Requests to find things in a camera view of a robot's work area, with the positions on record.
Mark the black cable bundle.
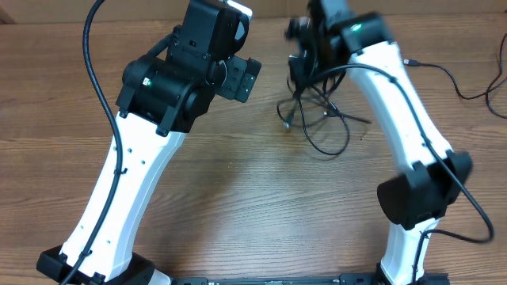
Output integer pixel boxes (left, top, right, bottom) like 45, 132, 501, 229
276, 73, 372, 157

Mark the black cable with plug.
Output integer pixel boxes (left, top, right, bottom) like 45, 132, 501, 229
402, 31, 507, 120

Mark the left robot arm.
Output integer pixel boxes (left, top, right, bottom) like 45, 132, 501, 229
36, 1, 261, 285

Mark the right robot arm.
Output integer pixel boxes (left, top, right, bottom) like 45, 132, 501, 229
286, 1, 472, 284

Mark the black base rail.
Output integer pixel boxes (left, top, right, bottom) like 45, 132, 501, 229
164, 272, 451, 285

